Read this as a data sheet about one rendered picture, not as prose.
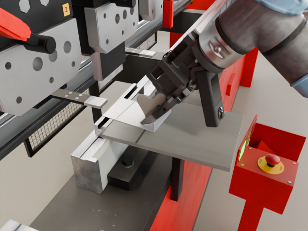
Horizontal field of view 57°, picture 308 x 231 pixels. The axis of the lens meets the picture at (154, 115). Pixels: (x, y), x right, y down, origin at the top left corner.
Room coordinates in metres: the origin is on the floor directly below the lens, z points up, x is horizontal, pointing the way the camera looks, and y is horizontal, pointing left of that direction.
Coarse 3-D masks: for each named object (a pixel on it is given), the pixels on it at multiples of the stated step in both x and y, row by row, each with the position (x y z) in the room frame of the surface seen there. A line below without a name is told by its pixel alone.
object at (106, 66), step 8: (120, 48) 0.57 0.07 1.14; (96, 56) 0.50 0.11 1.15; (104, 56) 0.51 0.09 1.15; (112, 56) 0.54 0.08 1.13; (120, 56) 0.57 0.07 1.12; (96, 64) 0.50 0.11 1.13; (104, 64) 0.51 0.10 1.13; (112, 64) 0.54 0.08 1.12; (120, 64) 0.57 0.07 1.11; (96, 72) 0.50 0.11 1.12; (104, 72) 0.51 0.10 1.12; (112, 72) 0.55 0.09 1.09; (104, 80) 0.52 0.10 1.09
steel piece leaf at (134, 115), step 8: (136, 104) 0.57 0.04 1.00; (128, 112) 0.53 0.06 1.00; (136, 112) 0.53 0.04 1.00; (168, 112) 0.53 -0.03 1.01; (120, 120) 0.50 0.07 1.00; (128, 120) 0.50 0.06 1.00; (136, 120) 0.50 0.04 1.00; (160, 120) 0.49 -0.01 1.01; (144, 128) 0.47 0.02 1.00; (152, 128) 0.47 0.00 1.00
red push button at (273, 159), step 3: (267, 156) 0.60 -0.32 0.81; (270, 156) 0.60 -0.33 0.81; (273, 156) 0.60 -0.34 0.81; (276, 156) 0.60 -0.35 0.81; (267, 159) 0.59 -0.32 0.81; (270, 159) 0.58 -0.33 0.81; (273, 159) 0.58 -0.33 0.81; (276, 159) 0.58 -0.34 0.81; (279, 159) 0.59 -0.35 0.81; (267, 162) 0.58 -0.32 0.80; (270, 162) 0.58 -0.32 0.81; (273, 162) 0.58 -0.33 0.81; (276, 162) 0.58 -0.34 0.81; (279, 162) 0.58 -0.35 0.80; (270, 165) 0.58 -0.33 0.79; (273, 165) 0.58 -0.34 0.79
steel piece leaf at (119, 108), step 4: (120, 100) 0.59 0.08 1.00; (124, 100) 0.59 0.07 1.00; (128, 100) 0.59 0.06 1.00; (116, 104) 0.57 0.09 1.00; (120, 104) 0.57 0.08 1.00; (124, 104) 0.57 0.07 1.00; (128, 104) 0.57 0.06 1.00; (112, 108) 0.55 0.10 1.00; (116, 108) 0.55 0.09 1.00; (120, 108) 0.55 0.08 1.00; (124, 108) 0.55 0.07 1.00; (108, 112) 0.53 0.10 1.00; (112, 112) 0.53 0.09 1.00; (116, 112) 0.53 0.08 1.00; (120, 112) 0.53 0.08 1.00; (104, 116) 0.52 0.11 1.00; (108, 116) 0.52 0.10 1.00; (112, 116) 0.52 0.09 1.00; (116, 116) 0.52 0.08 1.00
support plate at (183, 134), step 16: (176, 112) 0.54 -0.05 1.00; (192, 112) 0.54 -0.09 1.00; (224, 112) 0.54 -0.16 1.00; (112, 128) 0.48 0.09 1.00; (128, 128) 0.48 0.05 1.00; (160, 128) 0.48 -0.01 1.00; (176, 128) 0.48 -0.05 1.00; (192, 128) 0.48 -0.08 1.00; (208, 128) 0.48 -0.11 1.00; (224, 128) 0.48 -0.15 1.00; (240, 128) 0.48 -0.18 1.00; (128, 144) 0.44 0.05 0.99; (144, 144) 0.43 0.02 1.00; (160, 144) 0.43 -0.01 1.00; (176, 144) 0.43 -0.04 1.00; (192, 144) 0.43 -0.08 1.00; (208, 144) 0.43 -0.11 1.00; (224, 144) 0.43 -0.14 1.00; (192, 160) 0.39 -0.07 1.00; (208, 160) 0.38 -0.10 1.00; (224, 160) 0.38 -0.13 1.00
